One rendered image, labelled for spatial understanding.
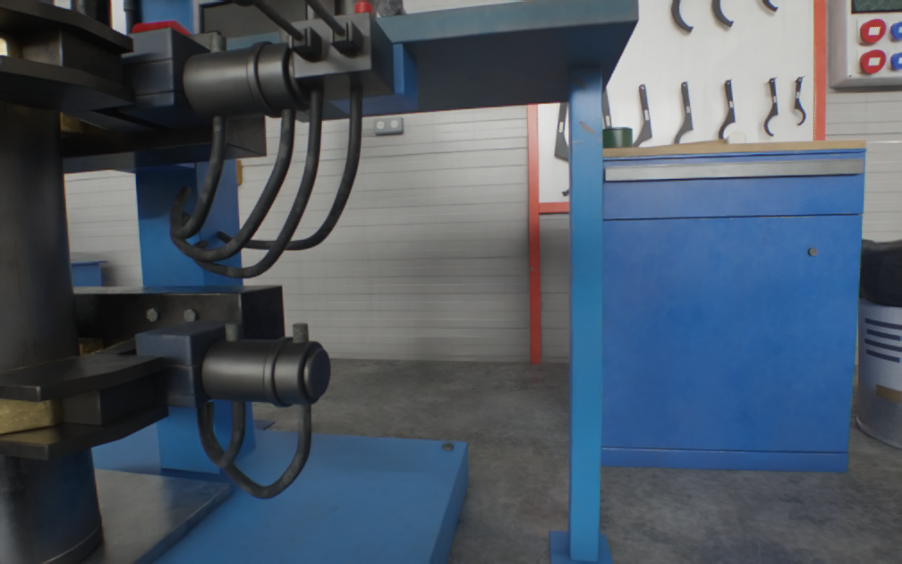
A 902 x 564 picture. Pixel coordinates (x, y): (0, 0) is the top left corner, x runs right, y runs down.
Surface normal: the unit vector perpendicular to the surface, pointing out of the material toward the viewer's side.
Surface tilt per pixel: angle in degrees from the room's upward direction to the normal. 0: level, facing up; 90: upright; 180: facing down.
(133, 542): 0
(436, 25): 90
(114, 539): 0
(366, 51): 90
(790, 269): 90
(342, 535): 0
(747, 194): 90
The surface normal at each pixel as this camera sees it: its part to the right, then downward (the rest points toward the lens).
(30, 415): 0.55, 0.06
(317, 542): -0.03, -1.00
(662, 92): -0.17, 0.09
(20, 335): 0.86, 0.02
